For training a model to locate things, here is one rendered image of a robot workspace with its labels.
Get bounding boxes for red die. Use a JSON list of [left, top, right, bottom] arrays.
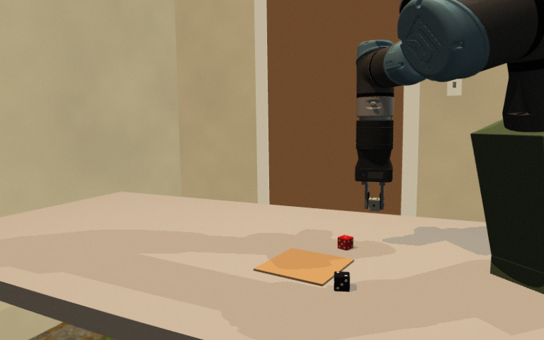
[[338, 235, 353, 251]]

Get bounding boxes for white die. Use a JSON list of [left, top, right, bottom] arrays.
[[368, 198, 380, 211]]

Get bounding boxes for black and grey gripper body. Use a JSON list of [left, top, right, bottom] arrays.
[[355, 97, 394, 182]]

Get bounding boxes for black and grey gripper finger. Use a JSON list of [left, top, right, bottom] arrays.
[[362, 181, 370, 209], [380, 182, 386, 210]]

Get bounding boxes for orange flat mat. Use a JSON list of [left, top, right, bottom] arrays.
[[254, 248, 354, 286]]

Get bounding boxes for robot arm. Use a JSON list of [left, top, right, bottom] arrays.
[[356, 0, 544, 132]]

